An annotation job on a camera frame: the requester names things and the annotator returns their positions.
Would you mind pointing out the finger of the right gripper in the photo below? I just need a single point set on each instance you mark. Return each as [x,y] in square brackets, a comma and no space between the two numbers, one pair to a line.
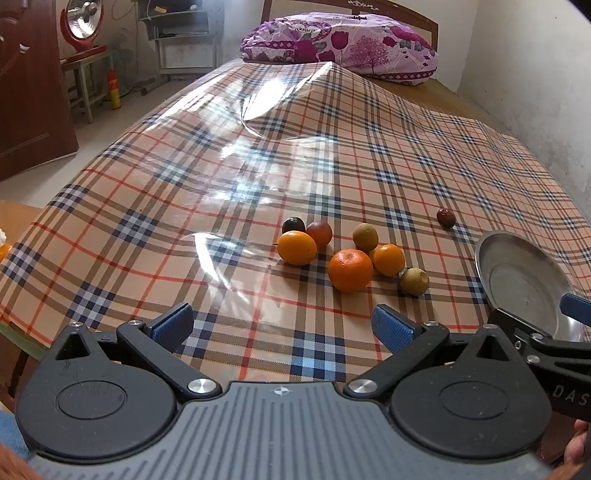
[530,335]
[576,307]

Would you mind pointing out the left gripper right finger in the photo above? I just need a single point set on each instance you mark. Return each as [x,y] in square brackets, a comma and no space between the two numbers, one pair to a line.
[413,346]

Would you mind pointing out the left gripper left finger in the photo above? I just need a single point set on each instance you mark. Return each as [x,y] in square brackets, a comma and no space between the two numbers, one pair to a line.
[151,346]

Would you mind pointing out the yellow-brown longan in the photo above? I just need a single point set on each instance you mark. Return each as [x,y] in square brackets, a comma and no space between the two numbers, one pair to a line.
[415,281]

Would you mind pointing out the small orange kumquat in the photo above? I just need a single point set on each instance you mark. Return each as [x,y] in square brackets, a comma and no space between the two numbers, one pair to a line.
[389,260]

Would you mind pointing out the large orange tangerine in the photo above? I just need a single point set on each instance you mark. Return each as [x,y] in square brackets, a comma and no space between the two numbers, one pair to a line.
[350,270]

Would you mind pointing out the green-brown longan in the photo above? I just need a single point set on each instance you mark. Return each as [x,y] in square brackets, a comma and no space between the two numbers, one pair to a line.
[365,237]

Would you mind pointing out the dried red jujube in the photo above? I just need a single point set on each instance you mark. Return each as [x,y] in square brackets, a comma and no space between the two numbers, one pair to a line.
[446,218]

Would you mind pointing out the reddish brown plum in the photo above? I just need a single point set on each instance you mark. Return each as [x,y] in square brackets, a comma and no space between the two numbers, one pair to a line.
[321,232]

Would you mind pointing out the oval orange kumquat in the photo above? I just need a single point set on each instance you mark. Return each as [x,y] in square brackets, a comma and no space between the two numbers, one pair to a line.
[297,248]

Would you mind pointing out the right hand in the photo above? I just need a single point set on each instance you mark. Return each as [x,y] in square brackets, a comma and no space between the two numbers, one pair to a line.
[576,450]

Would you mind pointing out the left hand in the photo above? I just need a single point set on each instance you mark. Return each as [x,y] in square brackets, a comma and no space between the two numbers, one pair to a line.
[12,467]

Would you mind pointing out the round metal plate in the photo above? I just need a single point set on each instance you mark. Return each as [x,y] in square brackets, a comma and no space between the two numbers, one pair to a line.
[520,278]

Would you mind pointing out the dark purple grape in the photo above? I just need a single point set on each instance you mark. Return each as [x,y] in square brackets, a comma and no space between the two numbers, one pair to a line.
[293,224]

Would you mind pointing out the plaid plastic tablecloth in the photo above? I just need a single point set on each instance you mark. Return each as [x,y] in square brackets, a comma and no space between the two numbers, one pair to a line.
[187,205]

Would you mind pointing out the dark brown wooden door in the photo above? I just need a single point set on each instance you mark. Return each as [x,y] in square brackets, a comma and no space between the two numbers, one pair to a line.
[35,125]

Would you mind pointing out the woven bamboo bed mat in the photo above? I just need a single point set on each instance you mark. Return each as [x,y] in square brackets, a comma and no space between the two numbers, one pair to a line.
[435,96]

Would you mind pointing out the red spray can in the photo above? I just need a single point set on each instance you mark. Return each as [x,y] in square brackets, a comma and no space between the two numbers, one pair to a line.
[113,89]

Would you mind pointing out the small wooden stool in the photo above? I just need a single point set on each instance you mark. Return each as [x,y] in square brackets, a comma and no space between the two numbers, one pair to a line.
[86,80]

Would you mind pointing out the purple floral folded quilt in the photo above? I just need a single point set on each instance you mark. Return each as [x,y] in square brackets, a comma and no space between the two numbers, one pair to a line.
[367,44]

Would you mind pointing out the metal shelf desk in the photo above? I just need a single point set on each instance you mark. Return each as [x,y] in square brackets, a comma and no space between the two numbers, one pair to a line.
[186,36]

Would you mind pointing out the red electric heater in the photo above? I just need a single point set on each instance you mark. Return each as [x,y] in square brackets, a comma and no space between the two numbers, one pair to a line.
[80,23]

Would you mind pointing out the wooden bed headboard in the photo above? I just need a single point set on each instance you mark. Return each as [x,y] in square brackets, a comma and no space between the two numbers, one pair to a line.
[401,13]

